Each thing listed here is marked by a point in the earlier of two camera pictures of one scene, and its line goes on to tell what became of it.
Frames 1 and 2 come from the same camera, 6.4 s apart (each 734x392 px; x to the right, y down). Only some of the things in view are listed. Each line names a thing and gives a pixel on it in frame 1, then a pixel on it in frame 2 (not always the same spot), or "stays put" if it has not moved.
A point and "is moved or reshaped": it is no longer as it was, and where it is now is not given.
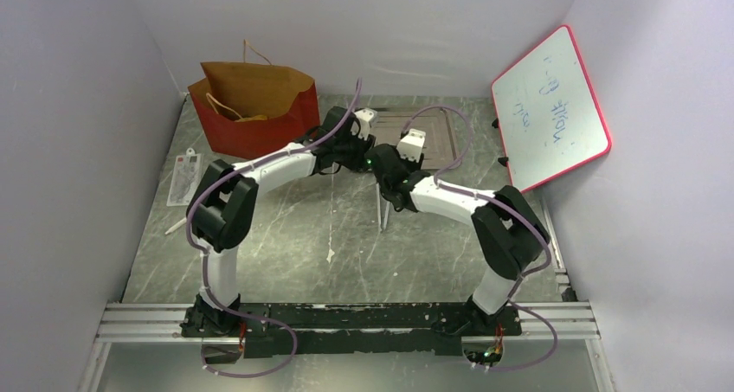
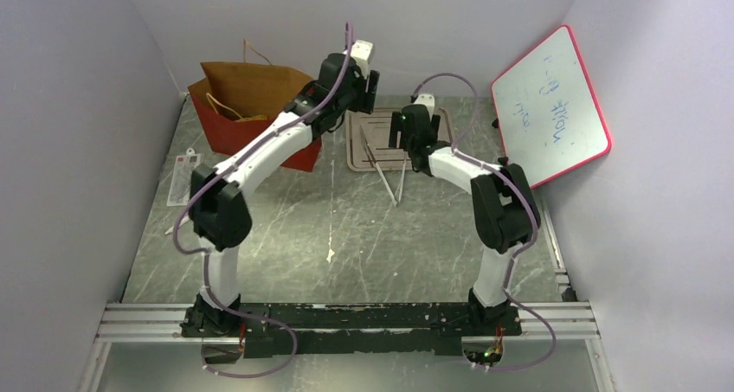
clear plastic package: [186, 170] stays put
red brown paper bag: [252, 107] stays put
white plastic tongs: [386, 209] is moved or reshaped
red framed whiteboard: [550, 111] stays put
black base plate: [363, 328] stays put
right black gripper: [388, 184] -> [402, 138]
